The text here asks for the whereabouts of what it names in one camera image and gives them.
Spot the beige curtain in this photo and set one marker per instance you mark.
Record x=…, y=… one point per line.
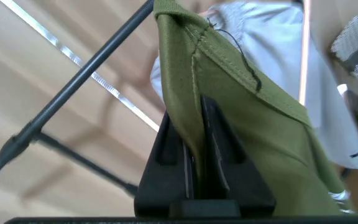
x=26, y=62

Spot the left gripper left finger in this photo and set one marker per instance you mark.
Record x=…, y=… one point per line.
x=163, y=180

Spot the pale grey shorts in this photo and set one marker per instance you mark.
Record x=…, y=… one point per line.
x=272, y=40

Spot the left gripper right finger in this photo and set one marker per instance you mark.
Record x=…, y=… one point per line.
x=238, y=180

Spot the green garment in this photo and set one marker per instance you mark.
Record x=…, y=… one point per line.
x=275, y=140

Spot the black clothes rack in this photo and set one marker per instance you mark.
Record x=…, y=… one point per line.
x=73, y=84

